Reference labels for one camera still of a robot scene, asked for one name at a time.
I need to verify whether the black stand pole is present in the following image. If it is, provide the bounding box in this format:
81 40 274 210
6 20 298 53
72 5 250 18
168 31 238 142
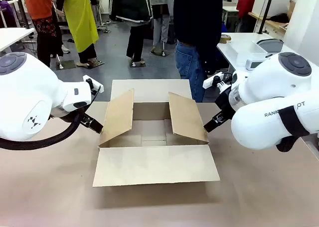
257 0 275 35

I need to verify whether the white plastic tray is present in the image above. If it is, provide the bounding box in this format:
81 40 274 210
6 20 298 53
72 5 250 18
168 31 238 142
223 40 269 67

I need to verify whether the black mannequin base plate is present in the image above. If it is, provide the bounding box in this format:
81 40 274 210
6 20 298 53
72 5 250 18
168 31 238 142
128 58 147 69
150 47 170 57

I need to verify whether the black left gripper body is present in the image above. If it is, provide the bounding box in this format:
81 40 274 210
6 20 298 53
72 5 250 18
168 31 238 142
80 113 91 128

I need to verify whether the wooden shelf board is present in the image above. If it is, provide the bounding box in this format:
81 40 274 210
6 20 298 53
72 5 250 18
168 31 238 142
248 11 290 34

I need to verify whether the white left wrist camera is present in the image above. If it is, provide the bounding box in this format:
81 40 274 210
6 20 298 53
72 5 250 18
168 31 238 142
82 74 104 96

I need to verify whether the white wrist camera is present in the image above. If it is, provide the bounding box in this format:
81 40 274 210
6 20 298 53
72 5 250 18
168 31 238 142
82 74 104 96
202 72 233 91

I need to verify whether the black bag on shelf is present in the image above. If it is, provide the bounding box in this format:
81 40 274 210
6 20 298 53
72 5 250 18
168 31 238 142
269 12 290 23

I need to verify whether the mannequin with dark jacket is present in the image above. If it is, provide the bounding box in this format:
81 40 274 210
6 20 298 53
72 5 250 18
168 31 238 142
109 0 154 68

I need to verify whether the mannequin with orange shirt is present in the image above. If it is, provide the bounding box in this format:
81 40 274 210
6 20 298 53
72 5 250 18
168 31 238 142
23 0 64 68

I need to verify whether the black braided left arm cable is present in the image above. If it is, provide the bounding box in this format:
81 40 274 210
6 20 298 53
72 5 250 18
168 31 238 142
0 85 102 151

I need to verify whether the mannequin with yellow apron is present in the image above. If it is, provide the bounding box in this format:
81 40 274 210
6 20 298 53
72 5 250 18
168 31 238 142
55 0 105 69

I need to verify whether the person in dark shirt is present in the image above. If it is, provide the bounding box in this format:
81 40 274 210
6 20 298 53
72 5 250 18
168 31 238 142
173 0 224 103

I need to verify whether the mannequin with grey trousers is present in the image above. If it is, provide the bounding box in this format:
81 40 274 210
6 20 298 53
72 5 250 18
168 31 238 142
149 0 175 56

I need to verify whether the red hanging garment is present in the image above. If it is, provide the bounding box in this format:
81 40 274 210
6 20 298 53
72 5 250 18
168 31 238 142
236 0 259 19

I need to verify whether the black strap on arm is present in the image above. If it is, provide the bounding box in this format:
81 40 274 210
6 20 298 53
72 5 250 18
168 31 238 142
277 106 311 138

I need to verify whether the brown cardboard box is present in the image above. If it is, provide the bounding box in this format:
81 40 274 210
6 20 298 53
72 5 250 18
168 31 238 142
92 79 221 188

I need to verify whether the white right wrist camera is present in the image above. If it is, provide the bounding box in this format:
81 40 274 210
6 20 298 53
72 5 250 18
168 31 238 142
202 72 233 91

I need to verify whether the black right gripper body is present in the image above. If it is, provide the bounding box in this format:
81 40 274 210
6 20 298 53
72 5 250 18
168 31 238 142
214 86 236 118

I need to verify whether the small white device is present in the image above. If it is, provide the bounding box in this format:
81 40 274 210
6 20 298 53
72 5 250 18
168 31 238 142
245 58 265 71

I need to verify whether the white table with metal legs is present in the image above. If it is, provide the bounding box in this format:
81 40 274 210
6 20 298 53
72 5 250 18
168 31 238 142
0 27 35 52

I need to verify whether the purple garment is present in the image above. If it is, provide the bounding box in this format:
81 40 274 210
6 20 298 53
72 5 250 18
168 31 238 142
0 0 17 28

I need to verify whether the leaning cardboard piece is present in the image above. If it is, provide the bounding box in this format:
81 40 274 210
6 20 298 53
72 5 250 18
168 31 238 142
287 0 297 21

